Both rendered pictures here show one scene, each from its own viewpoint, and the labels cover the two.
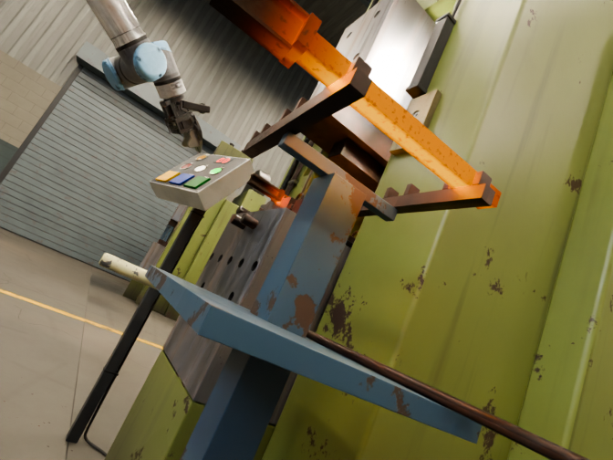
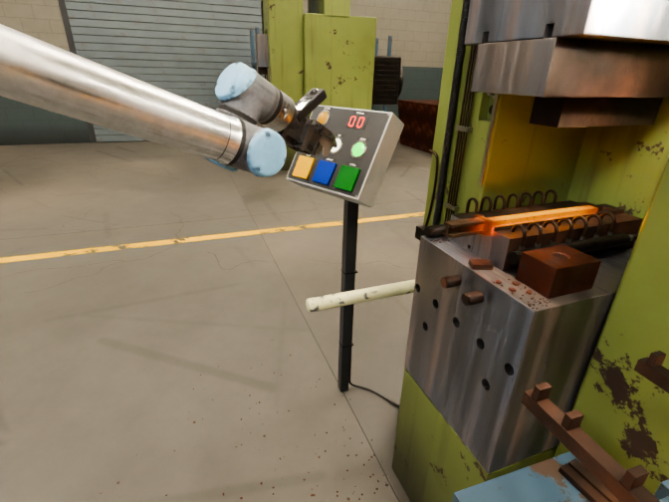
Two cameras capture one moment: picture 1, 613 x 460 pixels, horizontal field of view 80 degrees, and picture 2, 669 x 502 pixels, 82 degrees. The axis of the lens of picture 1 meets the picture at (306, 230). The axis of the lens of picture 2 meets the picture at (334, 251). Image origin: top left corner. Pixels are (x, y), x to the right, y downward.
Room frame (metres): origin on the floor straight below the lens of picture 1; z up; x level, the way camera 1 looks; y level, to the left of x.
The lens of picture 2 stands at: (0.18, 0.37, 1.30)
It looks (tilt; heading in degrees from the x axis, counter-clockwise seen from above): 25 degrees down; 6
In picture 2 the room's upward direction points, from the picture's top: 1 degrees clockwise
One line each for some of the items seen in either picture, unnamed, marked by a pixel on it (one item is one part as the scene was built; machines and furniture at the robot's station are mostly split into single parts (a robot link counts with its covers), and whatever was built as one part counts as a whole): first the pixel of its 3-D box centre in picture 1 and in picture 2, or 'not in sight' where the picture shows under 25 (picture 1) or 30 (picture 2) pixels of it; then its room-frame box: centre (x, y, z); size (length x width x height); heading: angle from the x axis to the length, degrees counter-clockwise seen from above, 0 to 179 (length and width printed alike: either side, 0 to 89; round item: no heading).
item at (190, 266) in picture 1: (228, 243); (329, 62); (6.34, 1.13, 1.45); 2.20 x 1.23 x 2.90; 117
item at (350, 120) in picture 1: (365, 149); (583, 71); (1.15, -0.07, 1.32); 0.42 x 0.20 x 0.10; 117
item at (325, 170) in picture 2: (181, 180); (325, 172); (1.41, 0.53, 1.01); 0.07 x 0.05 x 0.07; 52
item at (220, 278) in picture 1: (300, 324); (537, 325); (1.10, -0.10, 0.69); 0.56 x 0.38 x 0.45; 117
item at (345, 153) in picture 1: (368, 172); (596, 110); (1.14, -0.11, 1.24); 0.30 x 0.07 x 0.06; 117
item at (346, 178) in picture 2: (197, 182); (347, 178); (1.35, 0.45, 1.01); 0.07 x 0.05 x 0.07; 52
